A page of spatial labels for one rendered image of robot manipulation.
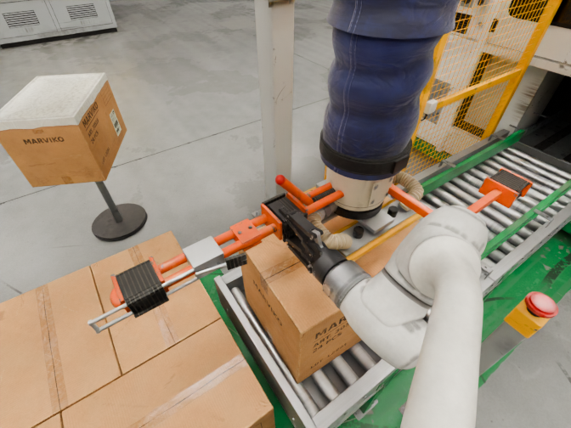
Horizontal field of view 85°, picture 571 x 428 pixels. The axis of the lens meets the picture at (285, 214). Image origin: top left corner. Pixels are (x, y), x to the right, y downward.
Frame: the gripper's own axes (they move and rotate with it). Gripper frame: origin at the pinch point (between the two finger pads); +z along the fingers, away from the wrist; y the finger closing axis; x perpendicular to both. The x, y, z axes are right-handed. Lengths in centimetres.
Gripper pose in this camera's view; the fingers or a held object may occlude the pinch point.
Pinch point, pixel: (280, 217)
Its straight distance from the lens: 76.7
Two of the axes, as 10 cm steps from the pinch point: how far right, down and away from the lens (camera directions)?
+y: 0.0, 7.2, 6.9
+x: 8.1, -4.0, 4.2
